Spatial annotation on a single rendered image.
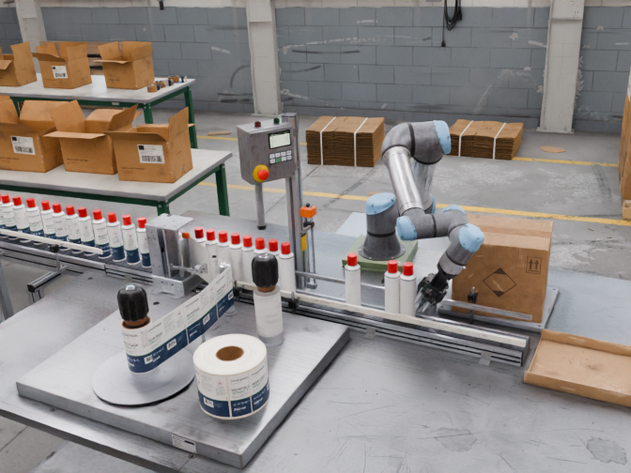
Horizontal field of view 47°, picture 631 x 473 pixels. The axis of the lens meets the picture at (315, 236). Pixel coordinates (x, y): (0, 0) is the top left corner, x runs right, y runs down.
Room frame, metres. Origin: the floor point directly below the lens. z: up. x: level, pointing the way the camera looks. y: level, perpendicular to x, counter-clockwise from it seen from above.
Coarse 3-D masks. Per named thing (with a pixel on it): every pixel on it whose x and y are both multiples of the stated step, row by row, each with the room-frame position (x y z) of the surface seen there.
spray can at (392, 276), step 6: (390, 264) 2.06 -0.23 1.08; (396, 264) 2.07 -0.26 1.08; (390, 270) 2.06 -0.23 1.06; (396, 270) 2.07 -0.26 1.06; (390, 276) 2.06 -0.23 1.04; (396, 276) 2.06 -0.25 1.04; (390, 282) 2.05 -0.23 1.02; (396, 282) 2.05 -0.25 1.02; (390, 288) 2.05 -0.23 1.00; (396, 288) 2.05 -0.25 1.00; (390, 294) 2.05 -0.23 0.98; (396, 294) 2.05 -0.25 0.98; (390, 300) 2.05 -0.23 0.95; (396, 300) 2.05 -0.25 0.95; (390, 306) 2.05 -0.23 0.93; (396, 306) 2.05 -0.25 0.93; (390, 312) 2.05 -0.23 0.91; (396, 312) 2.05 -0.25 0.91
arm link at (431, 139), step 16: (416, 128) 2.36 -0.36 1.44; (432, 128) 2.36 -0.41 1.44; (416, 144) 2.33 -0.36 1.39; (432, 144) 2.34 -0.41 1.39; (448, 144) 2.35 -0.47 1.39; (416, 160) 2.40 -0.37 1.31; (432, 160) 2.38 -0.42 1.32; (416, 176) 2.46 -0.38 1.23; (432, 176) 2.47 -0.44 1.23; (432, 208) 2.57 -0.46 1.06
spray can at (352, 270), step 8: (352, 256) 2.13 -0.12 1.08; (352, 264) 2.13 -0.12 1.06; (352, 272) 2.12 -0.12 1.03; (360, 272) 2.14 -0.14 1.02; (352, 280) 2.12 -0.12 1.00; (360, 280) 2.13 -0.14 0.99; (352, 288) 2.12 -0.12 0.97; (360, 288) 2.13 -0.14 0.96; (352, 296) 2.12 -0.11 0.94; (360, 296) 2.13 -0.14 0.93; (352, 304) 2.12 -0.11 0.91; (360, 304) 2.13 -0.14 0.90; (352, 312) 2.12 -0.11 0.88
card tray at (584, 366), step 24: (552, 336) 1.96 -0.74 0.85; (576, 336) 1.92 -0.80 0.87; (552, 360) 1.84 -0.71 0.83; (576, 360) 1.84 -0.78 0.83; (600, 360) 1.83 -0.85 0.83; (624, 360) 1.83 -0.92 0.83; (552, 384) 1.71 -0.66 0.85; (576, 384) 1.68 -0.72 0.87; (600, 384) 1.72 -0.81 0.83; (624, 384) 1.71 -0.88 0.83
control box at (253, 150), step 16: (240, 128) 2.36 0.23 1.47; (272, 128) 2.35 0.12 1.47; (288, 128) 2.37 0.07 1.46; (240, 144) 2.36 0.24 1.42; (256, 144) 2.31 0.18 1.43; (240, 160) 2.37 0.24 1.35; (256, 160) 2.31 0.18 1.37; (288, 160) 2.36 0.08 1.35; (256, 176) 2.31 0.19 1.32; (272, 176) 2.33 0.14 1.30; (288, 176) 2.37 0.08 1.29
